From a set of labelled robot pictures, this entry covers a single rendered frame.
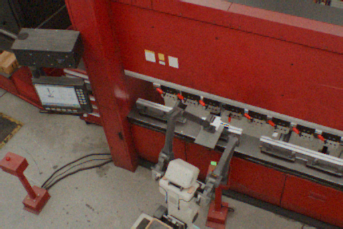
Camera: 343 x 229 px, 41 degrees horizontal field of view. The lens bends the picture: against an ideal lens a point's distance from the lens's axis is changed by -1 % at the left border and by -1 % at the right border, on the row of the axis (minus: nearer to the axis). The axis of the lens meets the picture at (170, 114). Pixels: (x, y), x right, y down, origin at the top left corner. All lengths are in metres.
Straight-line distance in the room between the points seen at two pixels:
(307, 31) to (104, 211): 2.86
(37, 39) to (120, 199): 2.01
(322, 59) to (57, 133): 3.43
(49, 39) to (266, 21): 1.67
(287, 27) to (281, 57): 0.28
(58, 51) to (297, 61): 1.75
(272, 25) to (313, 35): 0.27
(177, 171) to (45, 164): 2.33
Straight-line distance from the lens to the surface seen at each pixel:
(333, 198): 4.24
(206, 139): 4.00
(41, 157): 5.45
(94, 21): 3.50
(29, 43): 3.73
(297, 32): 3.08
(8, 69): 4.96
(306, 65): 3.27
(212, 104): 3.89
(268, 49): 3.26
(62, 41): 3.65
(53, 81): 3.85
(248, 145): 4.12
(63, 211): 4.98
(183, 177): 3.38
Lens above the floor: 4.22
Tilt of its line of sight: 50 degrees down
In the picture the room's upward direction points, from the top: 6 degrees counter-clockwise
